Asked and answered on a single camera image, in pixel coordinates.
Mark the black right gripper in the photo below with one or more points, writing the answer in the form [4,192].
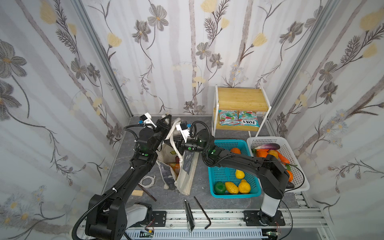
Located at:
[180,144]

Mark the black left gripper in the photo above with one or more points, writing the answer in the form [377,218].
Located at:
[163,125]

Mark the beige canvas tote bag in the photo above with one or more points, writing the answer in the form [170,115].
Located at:
[167,154]

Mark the orange Fox's fruits candy bag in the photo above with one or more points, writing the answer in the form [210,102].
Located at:
[176,168]

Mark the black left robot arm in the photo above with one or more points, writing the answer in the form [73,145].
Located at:
[106,217]

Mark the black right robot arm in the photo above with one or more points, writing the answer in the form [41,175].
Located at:
[273,176]

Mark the teal candy bag left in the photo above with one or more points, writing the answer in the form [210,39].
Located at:
[228,118]

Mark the teal Fox's candy bag right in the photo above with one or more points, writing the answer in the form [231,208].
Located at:
[248,118]

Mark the orange fruit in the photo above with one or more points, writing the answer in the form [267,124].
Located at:
[236,151]

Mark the green round fruit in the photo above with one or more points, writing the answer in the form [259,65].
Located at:
[219,188]

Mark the teal plastic basket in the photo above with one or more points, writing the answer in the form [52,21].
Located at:
[223,175]

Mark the yellow pear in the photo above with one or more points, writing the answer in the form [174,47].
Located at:
[239,174]

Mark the yellow bumpy mango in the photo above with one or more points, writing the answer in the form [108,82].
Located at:
[231,188]

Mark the black hex key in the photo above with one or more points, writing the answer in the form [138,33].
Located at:
[205,214]

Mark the dark thin stick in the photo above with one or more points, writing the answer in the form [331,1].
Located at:
[147,192]

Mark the large yellow citron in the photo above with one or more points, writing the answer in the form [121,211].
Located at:
[244,187]

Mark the white wooden two-tier shelf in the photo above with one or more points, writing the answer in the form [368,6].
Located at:
[240,99]

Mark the orange persimmon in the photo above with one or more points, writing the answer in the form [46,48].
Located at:
[262,154]

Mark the small wooden block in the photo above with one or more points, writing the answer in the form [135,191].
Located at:
[137,193]

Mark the black cylindrical tool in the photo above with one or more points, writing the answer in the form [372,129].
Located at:
[190,218]

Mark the yellow bell pepper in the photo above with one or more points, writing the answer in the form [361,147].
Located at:
[274,153]

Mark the orange carrot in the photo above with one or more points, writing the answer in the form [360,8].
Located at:
[283,159]

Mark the small orange pumpkin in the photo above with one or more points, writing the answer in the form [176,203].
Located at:
[290,176]

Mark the dark purple eggplant lower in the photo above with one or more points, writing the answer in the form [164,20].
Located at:
[290,185]

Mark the white plastic basket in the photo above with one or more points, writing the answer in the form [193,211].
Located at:
[299,179]

